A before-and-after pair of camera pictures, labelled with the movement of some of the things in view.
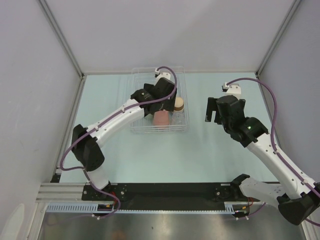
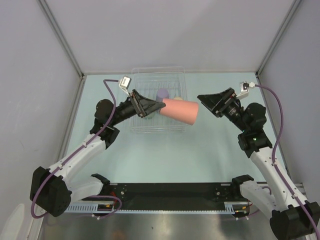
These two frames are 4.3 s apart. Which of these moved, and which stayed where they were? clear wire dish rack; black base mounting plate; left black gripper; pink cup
Moved: left black gripper; pink cup
Stayed: black base mounting plate; clear wire dish rack
